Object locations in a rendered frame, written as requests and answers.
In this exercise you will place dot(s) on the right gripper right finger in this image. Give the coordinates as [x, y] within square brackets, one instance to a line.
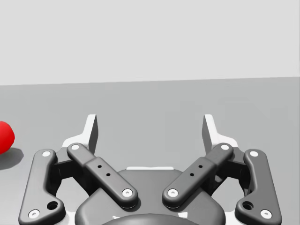
[199, 172]

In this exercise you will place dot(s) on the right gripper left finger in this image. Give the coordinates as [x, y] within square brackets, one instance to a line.
[103, 173]

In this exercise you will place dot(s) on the red ball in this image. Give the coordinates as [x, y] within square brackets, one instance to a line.
[4, 137]

